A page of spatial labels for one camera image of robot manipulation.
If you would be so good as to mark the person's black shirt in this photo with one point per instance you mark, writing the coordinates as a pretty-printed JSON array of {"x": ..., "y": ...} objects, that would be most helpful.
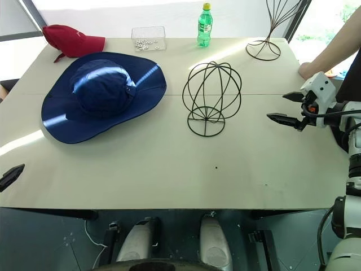
[{"x": 352, "y": 79}]

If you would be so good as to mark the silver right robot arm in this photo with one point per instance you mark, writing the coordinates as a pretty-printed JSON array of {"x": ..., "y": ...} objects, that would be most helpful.
[{"x": 354, "y": 161}]

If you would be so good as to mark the red baseball cap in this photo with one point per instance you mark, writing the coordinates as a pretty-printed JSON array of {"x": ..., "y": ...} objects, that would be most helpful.
[{"x": 73, "y": 39}]

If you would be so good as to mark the pile of metal washers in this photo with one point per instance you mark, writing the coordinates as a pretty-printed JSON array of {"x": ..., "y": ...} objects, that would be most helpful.
[{"x": 142, "y": 44}]

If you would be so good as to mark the person's bare hand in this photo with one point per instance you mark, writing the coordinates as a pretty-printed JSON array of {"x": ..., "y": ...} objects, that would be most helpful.
[{"x": 307, "y": 70}]

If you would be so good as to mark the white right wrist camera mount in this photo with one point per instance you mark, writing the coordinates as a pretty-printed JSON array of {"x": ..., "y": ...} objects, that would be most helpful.
[{"x": 321, "y": 84}]

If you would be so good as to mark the person's bare forearm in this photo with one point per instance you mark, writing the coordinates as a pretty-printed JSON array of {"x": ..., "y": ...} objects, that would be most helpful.
[{"x": 332, "y": 53}]

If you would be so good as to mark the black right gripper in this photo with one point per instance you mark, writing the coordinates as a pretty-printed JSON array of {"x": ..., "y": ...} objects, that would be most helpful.
[{"x": 309, "y": 108}]

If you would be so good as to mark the green plastic bottle yellow cap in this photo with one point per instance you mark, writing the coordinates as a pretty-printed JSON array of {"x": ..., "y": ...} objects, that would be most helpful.
[{"x": 204, "y": 31}]

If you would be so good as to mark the blue wide-brim sun hat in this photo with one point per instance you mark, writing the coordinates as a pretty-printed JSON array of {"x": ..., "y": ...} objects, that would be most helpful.
[{"x": 104, "y": 93}]

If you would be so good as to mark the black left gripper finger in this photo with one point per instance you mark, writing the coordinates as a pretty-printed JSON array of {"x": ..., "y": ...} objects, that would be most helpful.
[{"x": 11, "y": 174}]

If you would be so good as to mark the black table leg bracket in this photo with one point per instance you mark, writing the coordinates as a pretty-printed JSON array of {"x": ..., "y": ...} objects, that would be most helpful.
[
  {"x": 111, "y": 242},
  {"x": 263, "y": 248}
]

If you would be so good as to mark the clear plastic box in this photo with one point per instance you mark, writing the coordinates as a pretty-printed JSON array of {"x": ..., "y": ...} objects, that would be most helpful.
[{"x": 149, "y": 32}]

